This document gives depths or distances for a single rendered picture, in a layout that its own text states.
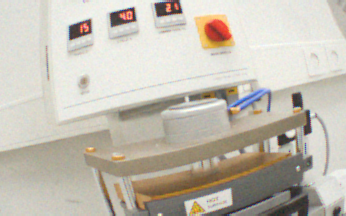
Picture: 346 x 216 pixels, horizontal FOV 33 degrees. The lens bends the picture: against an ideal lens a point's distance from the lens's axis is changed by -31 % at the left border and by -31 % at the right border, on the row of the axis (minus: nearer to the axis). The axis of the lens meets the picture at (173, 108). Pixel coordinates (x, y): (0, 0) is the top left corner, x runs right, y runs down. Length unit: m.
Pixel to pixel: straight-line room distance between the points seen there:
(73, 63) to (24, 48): 0.34
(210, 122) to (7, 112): 0.51
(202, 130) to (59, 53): 0.25
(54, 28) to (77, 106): 0.14
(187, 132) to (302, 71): 0.67
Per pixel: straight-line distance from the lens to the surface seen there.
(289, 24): 1.64
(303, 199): 0.86
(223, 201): 0.89
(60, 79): 1.07
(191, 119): 0.95
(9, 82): 1.37
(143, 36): 1.10
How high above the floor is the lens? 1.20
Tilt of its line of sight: 3 degrees down
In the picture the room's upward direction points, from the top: 11 degrees counter-clockwise
